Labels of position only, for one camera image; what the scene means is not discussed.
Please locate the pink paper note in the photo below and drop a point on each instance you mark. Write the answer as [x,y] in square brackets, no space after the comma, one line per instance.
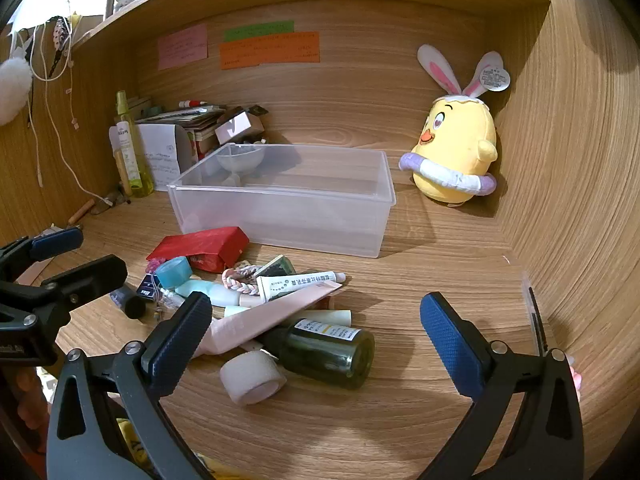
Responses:
[182,46]

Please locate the white fluffy pompom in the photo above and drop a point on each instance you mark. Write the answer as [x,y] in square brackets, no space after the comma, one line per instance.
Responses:
[12,90]

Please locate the red printed box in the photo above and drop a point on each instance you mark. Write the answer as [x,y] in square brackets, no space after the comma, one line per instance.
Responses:
[197,146]

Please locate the small black bottle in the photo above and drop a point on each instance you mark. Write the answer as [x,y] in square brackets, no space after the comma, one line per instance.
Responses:
[131,302]

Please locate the yellow chick plush toy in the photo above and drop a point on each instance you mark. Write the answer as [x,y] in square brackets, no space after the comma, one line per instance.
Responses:
[460,145]

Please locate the white ointment tube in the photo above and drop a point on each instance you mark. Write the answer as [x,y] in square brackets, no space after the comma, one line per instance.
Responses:
[295,284]

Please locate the light blue tube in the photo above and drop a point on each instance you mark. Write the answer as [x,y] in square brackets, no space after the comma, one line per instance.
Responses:
[200,289]

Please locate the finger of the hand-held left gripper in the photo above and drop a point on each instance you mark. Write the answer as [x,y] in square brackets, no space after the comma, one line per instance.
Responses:
[90,276]
[55,242]

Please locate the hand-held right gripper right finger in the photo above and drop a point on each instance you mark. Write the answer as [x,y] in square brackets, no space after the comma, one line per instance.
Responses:
[450,350]

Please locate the pink cosmetic tube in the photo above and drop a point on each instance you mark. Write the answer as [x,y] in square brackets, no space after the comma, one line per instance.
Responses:
[250,322]

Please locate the orange paper note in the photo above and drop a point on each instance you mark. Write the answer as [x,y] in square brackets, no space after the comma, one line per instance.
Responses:
[270,51]

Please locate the person's right hand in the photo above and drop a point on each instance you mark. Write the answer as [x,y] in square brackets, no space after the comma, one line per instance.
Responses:
[575,380]

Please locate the red white marker pen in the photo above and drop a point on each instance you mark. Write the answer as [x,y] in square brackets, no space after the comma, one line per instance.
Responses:
[192,104]

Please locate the blue round cap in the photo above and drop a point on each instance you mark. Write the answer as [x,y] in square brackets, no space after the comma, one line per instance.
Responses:
[172,271]

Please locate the white bowl of trinkets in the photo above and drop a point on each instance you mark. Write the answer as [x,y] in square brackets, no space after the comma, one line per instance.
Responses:
[240,160]

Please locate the small green sachet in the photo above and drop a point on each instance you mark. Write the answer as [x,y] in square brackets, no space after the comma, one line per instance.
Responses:
[277,266]

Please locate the green paper note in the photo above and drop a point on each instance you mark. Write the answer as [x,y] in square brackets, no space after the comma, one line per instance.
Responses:
[257,31]

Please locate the small dark blue packet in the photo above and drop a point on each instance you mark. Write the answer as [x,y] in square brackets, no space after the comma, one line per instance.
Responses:
[146,289]

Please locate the red foil packet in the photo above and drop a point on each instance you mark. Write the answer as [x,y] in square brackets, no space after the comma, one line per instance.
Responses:
[200,245]

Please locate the clear plastic storage box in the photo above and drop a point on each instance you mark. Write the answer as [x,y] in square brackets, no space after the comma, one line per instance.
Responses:
[300,200]

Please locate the yellow spray bottle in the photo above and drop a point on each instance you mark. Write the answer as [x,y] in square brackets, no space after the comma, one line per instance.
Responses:
[131,160]

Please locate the small white cardboard box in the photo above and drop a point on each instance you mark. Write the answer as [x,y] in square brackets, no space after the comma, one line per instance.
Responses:
[235,125]

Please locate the white paper box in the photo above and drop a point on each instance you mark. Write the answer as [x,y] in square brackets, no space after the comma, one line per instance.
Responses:
[160,155]

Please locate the dark green glass bottle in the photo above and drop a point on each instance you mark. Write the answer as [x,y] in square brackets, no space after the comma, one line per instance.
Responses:
[325,355]

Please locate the white cylindrical tube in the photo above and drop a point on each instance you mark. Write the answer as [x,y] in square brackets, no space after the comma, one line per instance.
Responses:
[330,316]

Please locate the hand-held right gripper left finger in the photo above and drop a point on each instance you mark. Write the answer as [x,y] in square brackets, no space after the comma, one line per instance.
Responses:
[175,345]

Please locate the white tape roll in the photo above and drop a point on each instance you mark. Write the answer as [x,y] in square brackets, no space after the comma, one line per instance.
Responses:
[250,375]

